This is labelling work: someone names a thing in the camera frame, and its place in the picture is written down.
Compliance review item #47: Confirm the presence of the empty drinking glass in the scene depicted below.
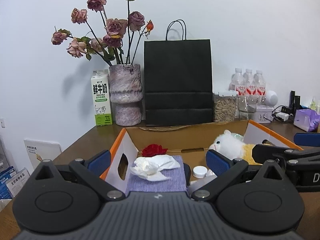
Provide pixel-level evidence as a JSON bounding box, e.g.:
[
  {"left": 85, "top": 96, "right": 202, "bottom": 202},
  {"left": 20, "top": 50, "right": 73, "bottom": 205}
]
[{"left": 238, "top": 95, "right": 258, "bottom": 120}]

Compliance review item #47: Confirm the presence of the black power strip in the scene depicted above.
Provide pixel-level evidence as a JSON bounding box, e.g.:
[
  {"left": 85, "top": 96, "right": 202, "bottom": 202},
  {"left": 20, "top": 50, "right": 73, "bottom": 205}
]
[{"left": 272, "top": 105, "right": 295, "bottom": 124}]

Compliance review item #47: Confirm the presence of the white round speaker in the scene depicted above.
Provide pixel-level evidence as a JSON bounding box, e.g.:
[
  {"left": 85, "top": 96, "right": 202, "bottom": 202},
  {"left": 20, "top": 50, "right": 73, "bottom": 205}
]
[{"left": 264, "top": 90, "right": 278, "bottom": 107}]

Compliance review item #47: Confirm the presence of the purple knitted cloth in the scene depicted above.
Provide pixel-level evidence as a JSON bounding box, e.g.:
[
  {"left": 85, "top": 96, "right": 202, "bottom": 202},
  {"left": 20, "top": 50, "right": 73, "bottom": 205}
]
[{"left": 126, "top": 154, "right": 187, "bottom": 194}]

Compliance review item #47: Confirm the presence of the orange pumpkin cardboard box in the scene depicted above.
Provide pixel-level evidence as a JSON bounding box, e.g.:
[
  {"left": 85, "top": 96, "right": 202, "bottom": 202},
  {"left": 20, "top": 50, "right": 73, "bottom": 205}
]
[{"left": 100, "top": 120, "right": 302, "bottom": 192}]

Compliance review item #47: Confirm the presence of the left water bottle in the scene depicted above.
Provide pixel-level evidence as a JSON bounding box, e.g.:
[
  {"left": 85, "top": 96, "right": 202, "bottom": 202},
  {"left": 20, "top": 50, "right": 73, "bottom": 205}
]
[{"left": 229, "top": 68, "right": 246, "bottom": 96}]

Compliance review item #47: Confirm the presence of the green white milk carton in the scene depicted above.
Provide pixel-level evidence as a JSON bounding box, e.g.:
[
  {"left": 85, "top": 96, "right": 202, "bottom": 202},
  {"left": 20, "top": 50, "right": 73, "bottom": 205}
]
[{"left": 91, "top": 69, "right": 113, "bottom": 126}]

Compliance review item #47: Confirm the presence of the white charger plug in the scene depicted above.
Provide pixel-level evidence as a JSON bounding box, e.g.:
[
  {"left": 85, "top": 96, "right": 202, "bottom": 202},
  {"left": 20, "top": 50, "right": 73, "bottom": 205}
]
[{"left": 275, "top": 112, "right": 289, "bottom": 122}]

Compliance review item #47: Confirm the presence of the white plastic bottle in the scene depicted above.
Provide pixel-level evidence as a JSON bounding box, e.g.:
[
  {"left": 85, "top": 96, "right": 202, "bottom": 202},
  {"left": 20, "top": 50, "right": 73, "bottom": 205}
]
[{"left": 188, "top": 170, "right": 217, "bottom": 196}]

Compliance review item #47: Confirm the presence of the right water bottle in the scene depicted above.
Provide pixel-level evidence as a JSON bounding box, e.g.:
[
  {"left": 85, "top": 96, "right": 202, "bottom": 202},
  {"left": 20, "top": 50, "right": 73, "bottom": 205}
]
[{"left": 254, "top": 70, "right": 266, "bottom": 96}]

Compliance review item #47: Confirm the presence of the white screw cap lid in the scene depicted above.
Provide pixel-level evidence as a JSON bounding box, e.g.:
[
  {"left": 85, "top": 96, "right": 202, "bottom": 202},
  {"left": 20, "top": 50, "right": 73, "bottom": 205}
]
[{"left": 192, "top": 166, "right": 208, "bottom": 179}]

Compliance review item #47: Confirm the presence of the red artificial rose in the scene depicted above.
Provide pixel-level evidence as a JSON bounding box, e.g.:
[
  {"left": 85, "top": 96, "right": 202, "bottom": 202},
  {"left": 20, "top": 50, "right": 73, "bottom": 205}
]
[{"left": 142, "top": 144, "right": 168, "bottom": 157}]

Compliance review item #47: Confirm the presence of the purple textured vase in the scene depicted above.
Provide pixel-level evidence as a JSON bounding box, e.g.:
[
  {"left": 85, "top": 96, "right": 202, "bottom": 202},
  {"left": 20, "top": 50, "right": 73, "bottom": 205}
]
[{"left": 109, "top": 64, "right": 143, "bottom": 126}]

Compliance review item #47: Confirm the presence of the water bottle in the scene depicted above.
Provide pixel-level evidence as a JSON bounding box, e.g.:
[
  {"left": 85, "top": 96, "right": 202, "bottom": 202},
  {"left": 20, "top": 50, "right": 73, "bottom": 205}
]
[
  {"left": 254, "top": 70, "right": 266, "bottom": 96},
  {"left": 229, "top": 68, "right": 246, "bottom": 96},
  {"left": 243, "top": 69, "right": 256, "bottom": 95}
]

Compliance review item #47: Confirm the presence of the white tissue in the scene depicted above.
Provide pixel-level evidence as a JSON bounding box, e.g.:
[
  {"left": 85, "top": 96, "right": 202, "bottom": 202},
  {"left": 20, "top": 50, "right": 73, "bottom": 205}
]
[{"left": 130, "top": 154, "right": 181, "bottom": 182}]

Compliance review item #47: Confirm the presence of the clear container of pellets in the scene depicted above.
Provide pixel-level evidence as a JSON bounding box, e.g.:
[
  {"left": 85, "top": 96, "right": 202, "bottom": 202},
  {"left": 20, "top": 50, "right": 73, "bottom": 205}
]
[{"left": 213, "top": 90, "right": 238, "bottom": 122}]

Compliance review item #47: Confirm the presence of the dried pink rose bouquet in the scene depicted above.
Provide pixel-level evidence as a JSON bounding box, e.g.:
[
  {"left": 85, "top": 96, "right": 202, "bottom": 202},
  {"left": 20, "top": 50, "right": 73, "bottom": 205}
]
[{"left": 51, "top": 0, "right": 154, "bottom": 66}]

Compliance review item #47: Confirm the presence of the black paper shopping bag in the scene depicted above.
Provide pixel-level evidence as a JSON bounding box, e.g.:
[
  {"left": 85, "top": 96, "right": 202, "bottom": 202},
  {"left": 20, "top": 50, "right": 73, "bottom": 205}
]
[{"left": 144, "top": 19, "right": 213, "bottom": 126}]

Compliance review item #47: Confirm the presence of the iridescent plastic wrap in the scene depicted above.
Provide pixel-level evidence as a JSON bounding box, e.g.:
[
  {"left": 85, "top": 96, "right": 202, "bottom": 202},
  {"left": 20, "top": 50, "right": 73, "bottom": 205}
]
[{"left": 232, "top": 133, "right": 244, "bottom": 141}]

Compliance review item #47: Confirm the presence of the middle water bottle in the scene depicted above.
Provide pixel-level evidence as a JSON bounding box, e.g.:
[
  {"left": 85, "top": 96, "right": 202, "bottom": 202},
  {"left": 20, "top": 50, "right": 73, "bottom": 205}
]
[{"left": 243, "top": 69, "right": 256, "bottom": 95}]

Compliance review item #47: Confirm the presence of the white yellow plush toy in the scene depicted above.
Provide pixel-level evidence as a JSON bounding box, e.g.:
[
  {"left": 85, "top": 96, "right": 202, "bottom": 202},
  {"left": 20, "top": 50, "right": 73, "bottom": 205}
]
[{"left": 209, "top": 129, "right": 259, "bottom": 165}]

